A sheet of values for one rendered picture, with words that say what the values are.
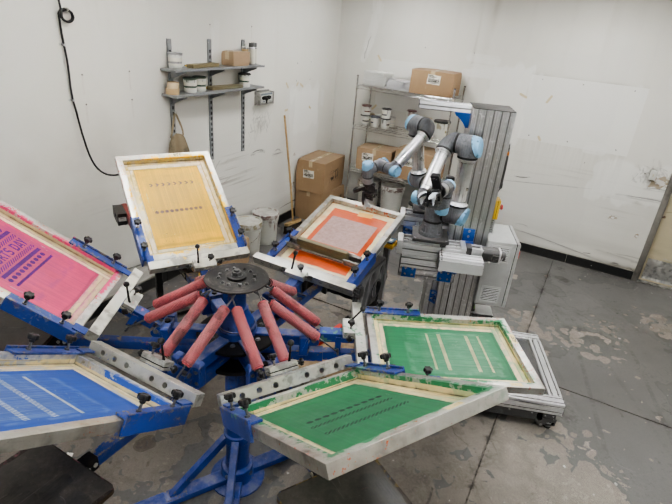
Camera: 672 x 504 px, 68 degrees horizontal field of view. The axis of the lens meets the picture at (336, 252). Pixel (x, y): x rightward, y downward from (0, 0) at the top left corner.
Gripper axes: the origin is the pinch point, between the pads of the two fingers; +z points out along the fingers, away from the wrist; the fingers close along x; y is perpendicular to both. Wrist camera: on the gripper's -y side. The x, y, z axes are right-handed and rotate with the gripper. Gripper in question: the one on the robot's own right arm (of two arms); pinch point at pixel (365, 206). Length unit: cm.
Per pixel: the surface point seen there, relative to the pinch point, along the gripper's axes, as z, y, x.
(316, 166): 109, -167, 198
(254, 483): 83, 12, -169
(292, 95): 28, -200, 209
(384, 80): 22, -113, 278
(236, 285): -44, 4, -139
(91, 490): -33, 14, -233
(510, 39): -22, 15, 331
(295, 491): -23, 71, -198
